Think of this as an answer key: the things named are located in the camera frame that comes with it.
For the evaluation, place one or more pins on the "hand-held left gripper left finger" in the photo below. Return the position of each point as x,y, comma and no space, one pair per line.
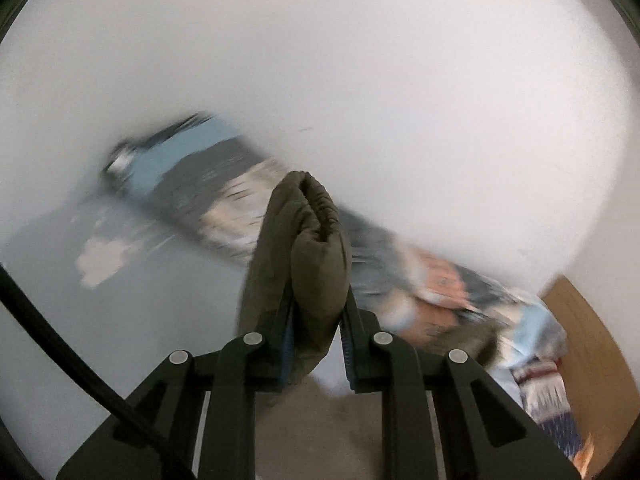
286,345

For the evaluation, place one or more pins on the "olive puffer jacket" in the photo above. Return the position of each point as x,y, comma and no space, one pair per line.
310,260

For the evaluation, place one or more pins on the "patchwork printed blanket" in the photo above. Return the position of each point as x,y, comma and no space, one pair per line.
210,180

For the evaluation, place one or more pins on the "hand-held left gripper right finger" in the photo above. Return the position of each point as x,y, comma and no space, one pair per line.
348,355

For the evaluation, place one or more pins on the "navy printed cloth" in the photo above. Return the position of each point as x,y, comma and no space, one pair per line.
550,395

